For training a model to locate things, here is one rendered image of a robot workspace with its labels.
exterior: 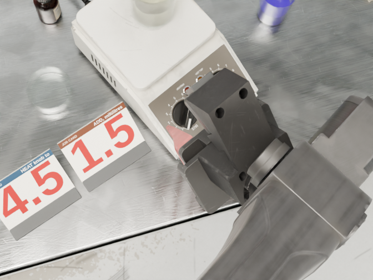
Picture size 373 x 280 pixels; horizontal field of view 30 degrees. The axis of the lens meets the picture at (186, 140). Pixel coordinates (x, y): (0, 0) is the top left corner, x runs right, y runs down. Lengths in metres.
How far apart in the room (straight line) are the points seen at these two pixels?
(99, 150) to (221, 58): 0.18
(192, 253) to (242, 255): 0.39
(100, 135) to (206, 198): 0.22
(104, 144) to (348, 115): 0.34
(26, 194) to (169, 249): 0.18
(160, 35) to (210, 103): 0.26
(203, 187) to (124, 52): 0.22
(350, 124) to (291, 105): 0.32
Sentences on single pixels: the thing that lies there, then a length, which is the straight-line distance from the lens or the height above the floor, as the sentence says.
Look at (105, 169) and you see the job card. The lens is 0.84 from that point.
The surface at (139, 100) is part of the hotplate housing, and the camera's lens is 0.79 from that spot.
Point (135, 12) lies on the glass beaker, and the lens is 0.78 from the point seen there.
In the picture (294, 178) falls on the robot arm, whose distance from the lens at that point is 0.48.
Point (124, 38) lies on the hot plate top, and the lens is 0.79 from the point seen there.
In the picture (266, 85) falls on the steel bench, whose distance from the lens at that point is 0.88.
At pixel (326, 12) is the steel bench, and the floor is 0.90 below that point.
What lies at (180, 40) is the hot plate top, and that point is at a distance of 0.79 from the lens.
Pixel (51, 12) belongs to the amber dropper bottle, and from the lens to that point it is 0.88.
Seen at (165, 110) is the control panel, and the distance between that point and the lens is 0.80.
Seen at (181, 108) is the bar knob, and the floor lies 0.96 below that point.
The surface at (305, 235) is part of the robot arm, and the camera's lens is 0.46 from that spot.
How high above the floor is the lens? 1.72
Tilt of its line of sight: 75 degrees down
